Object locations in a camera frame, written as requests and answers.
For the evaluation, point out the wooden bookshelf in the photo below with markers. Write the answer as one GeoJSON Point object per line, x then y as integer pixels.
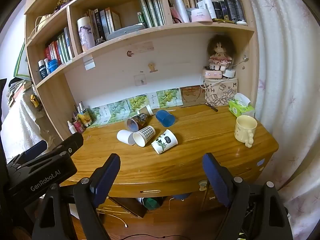
{"type": "Point", "coordinates": [190, 26]}

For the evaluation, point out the small white paper cup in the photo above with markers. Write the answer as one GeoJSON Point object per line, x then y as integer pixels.
{"type": "Point", "coordinates": [148, 110]}

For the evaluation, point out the black pen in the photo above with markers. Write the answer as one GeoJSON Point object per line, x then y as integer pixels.
{"type": "Point", "coordinates": [212, 107]}

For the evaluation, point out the small white bottle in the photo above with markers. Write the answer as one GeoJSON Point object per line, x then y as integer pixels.
{"type": "Point", "coordinates": [72, 128]}

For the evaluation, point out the checkered paper cup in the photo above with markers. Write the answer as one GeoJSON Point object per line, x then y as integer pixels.
{"type": "Point", "coordinates": [148, 132]}

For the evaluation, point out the white lace cloth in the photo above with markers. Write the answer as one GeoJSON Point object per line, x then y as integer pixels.
{"type": "Point", "coordinates": [22, 125]}

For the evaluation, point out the floral white curtain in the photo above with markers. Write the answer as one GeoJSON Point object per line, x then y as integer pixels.
{"type": "Point", "coordinates": [287, 80]}

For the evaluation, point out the white hanging label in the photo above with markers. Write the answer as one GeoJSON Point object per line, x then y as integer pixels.
{"type": "Point", "coordinates": [89, 63]}

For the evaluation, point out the green framed board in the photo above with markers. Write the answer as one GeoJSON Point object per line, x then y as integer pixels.
{"type": "Point", "coordinates": [21, 62]}

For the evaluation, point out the basket with dried flowers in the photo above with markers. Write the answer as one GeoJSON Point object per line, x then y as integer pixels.
{"type": "Point", "coordinates": [62, 1]}

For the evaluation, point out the black cosmetic bottle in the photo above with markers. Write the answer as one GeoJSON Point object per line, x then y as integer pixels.
{"type": "Point", "coordinates": [228, 7]}
{"type": "Point", "coordinates": [217, 10]}
{"type": "Point", "coordinates": [238, 8]}

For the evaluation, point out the brown drawing card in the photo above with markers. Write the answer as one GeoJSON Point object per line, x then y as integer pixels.
{"type": "Point", "coordinates": [191, 95]}

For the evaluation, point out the cube print storage box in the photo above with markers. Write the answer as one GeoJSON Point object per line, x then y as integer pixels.
{"type": "Point", "coordinates": [220, 92]}

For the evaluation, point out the grape print packet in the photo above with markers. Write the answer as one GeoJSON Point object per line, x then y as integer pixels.
{"type": "Point", "coordinates": [167, 97]}
{"type": "Point", "coordinates": [117, 110]}
{"type": "Point", "coordinates": [136, 102]}

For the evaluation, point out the row of dark books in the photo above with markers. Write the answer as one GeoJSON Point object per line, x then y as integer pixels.
{"type": "Point", "coordinates": [102, 22]}

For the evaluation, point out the blue plastic cup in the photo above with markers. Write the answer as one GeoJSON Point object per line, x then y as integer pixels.
{"type": "Point", "coordinates": [165, 118]}

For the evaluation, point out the plant print white cup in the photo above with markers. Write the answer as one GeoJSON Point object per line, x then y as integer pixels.
{"type": "Point", "coordinates": [165, 141]}

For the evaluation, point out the pale green print packet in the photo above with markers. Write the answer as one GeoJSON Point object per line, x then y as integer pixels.
{"type": "Point", "coordinates": [100, 116]}

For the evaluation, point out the wooden clip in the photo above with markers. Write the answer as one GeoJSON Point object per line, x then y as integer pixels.
{"type": "Point", "coordinates": [152, 67]}

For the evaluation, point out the green tissue box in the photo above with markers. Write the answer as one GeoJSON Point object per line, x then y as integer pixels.
{"type": "Point", "coordinates": [240, 108]}

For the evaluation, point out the pink spotted box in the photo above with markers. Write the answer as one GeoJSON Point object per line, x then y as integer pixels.
{"type": "Point", "coordinates": [212, 73]}

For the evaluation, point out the dark bottle white cap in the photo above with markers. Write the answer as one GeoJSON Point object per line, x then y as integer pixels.
{"type": "Point", "coordinates": [42, 71]}

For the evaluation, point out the white cosmetic bottle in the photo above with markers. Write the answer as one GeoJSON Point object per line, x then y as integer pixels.
{"type": "Point", "coordinates": [208, 5]}

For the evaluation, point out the wooden desk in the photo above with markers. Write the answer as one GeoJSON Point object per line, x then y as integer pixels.
{"type": "Point", "coordinates": [200, 140]}

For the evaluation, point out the pile of books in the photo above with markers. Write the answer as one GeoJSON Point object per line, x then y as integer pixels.
{"type": "Point", "coordinates": [17, 92]}

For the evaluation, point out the yellow plush toy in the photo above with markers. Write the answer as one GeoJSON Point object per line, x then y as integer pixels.
{"type": "Point", "coordinates": [35, 100]}

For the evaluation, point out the brown haired rag doll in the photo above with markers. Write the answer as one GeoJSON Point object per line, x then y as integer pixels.
{"type": "Point", "coordinates": [220, 55]}

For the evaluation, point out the plain white paper cup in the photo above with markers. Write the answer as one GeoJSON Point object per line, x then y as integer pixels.
{"type": "Point", "coordinates": [123, 136]}

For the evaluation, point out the blue jar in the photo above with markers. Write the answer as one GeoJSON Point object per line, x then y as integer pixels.
{"type": "Point", "coordinates": [53, 66]}

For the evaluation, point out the grey flat case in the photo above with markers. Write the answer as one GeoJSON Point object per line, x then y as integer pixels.
{"type": "Point", "coordinates": [126, 31]}

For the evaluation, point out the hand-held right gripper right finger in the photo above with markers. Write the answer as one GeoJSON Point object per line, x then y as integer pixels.
{"type": "Point", "coordinates": [215, 177]}

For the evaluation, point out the dark patterned paper cup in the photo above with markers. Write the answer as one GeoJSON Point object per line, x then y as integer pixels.
{"type": "Point", "coordinates": [139, 119]}

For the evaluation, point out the white desk hook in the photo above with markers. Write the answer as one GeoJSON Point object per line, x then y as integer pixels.
{"type": "Point", "coordinates": [202, 185]}

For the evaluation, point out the brown flat board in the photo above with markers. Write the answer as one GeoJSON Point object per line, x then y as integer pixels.
{"type": "Point", "coordinates": [130, 206]}

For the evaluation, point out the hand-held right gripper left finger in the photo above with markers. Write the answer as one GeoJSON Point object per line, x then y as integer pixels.
{"type": "Point", "coordinates": [107, 177]}

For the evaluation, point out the white printed cylinder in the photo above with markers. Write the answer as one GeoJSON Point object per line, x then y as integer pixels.
{"type": "Point", "coordinates": [86, 35]}

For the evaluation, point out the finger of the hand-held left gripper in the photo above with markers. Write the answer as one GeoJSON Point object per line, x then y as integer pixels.
{"type": "Point", "coordinates": [75, 141]}
{"type": "Point", "coordinates": [35, 149]}

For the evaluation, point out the row of red green books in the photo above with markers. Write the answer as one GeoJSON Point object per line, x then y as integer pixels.
{"type": "Point", "coordinates": [60, 46]}

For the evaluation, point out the white round device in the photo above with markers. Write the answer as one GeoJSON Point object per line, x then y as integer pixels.
{"type": "Point", "coordinates": [228, 73]}

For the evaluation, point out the pale yellow mug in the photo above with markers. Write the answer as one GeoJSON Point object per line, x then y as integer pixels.
{"type": "Point", "coordinates": [243, 132]}

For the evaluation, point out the white and pink jar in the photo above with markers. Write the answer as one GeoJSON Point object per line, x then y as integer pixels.
{"type": "Point", "coordinates": [201, 15]}

